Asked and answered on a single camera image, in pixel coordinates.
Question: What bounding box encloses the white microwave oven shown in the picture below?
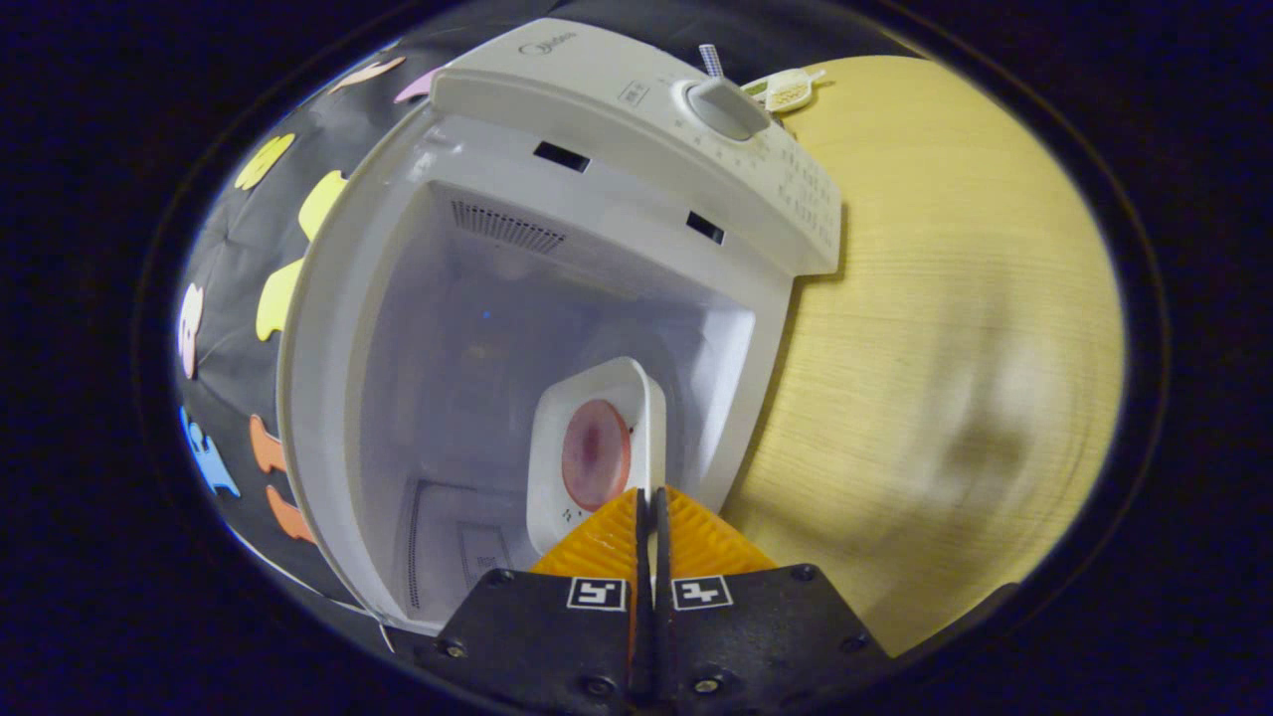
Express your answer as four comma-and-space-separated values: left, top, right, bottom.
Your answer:
276, 18, 844, 637

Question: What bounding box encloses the white sectioned dish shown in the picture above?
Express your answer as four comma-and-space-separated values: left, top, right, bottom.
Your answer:
741, 68, 828, 113

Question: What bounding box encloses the pink round food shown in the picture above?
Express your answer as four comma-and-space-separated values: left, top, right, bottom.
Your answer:
561, 400, 634, 512

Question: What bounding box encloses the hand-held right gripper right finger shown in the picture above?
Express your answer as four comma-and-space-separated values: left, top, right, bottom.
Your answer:
653, 485, 893, 702

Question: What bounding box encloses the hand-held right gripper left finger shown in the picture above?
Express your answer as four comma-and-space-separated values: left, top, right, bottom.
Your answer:
436, 485, 654, 702

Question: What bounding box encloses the white square plate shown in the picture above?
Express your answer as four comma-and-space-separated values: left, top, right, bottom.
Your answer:
525, 356, 669, 556

